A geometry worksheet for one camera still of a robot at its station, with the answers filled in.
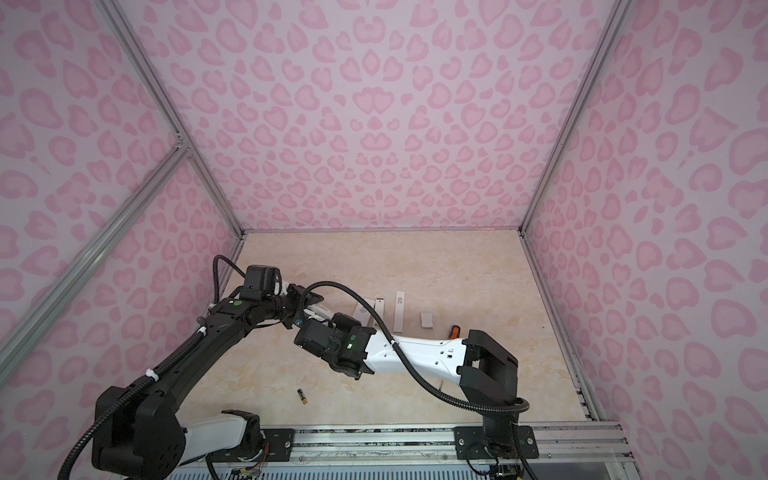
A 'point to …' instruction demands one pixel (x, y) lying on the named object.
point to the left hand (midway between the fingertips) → (323, 296)
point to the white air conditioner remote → (321, 310)
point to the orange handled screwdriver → (455, 332)
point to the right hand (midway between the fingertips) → (340, 319)
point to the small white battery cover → (426, 320)
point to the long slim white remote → (380, 308)
